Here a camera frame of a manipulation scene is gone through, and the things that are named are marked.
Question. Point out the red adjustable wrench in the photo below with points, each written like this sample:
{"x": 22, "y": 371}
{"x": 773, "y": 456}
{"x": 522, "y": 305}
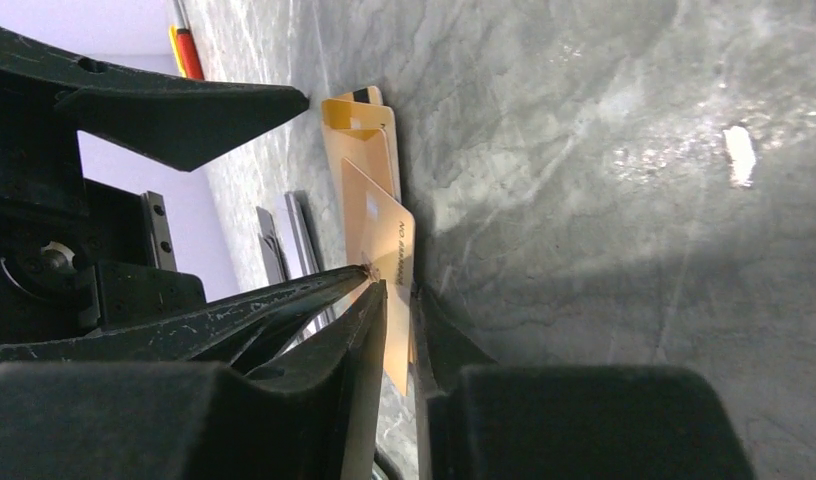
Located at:
{"x": 183, "y": 44}

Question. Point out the orange card stack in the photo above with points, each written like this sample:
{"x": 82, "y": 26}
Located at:
{"x": 359, "y": 127}

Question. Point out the silver VIP card stack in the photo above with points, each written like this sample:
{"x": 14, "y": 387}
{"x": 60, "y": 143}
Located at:
{"x": 287, "y": 251}

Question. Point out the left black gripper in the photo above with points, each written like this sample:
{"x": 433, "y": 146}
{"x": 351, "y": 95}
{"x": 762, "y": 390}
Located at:
{"x": 76, "y": 254}

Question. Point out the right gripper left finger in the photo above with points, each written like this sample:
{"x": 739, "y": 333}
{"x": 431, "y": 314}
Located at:
{"x": 309, "y": 414}

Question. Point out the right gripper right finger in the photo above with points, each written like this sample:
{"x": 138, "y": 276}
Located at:
{"x": 478, "y": 419}

